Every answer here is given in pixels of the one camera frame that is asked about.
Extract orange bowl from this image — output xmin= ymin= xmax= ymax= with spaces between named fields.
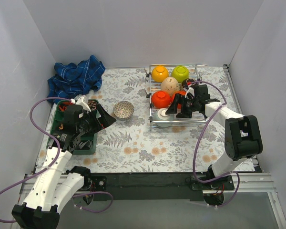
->
xmin=151 ymin=91 xmax=171 ymax=108
xmin=171 ymin=91 xmax=186 ymax=103

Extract brown floral pattern bowl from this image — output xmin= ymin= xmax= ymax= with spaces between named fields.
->
xmin=113 ymin=101 xmax=134 ymax=120

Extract light teal bowl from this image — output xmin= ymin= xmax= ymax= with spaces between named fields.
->
xmin=153 ymin=108 xmax=174 ymax=128

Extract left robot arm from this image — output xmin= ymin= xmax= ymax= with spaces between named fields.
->
xmin=12 ymin=104 xmax=116 ymax=229

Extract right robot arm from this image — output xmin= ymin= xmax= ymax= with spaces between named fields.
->
xmin=166 ymin=81 xmax=263 ymax=190

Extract metal dish rack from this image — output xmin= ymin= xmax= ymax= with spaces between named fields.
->
xmin=144 ymin=63 xmax=209 ymax=131

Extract cream bird pattern bowl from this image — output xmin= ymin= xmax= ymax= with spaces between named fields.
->
xmin=160 ymin=77 xmax=180 ymax=96

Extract black gold rimmed bowl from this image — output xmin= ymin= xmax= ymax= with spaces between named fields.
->
xmin=181 ymin=78 xmax=196 ymax=91

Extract lime green bowl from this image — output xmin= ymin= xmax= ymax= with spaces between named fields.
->
xmin=171 ymin=65 xmax=189 ymax=83

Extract green compartment organizer tray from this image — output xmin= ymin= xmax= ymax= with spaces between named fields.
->
xmin=50 ymin=99 xmax=100 ymax=155

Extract yellow bowl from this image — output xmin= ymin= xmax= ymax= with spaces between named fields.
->
xmin=152 ymin=65 xmax=169 ymax=83

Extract blue plaid cloth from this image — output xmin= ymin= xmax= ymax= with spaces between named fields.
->
xmin=48 ymin=55 xmax=105 ymax=104

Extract black base bar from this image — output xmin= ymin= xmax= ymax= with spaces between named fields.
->
xmin=85 ymin=172 xmax=220 ymax=202

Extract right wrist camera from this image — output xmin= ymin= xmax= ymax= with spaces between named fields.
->
xmin=184 ymin=82 xmax=194 ymax=100

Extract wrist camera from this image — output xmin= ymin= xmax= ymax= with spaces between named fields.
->
xmin=71 ymin=95 xmax=91 ymax=113
xmin=184 ymin=82 xmax=194 ymax=100

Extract patterned hair ties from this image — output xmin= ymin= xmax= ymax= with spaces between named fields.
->
xmin=87 ymin=100 xmax=98 ymax=112

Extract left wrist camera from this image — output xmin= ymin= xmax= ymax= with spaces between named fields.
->
xmin=71 ymin=95 xmax=91 ymax=113

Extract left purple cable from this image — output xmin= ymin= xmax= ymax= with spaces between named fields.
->
xmin=0 ymin=97 xmax=114 ymax=224

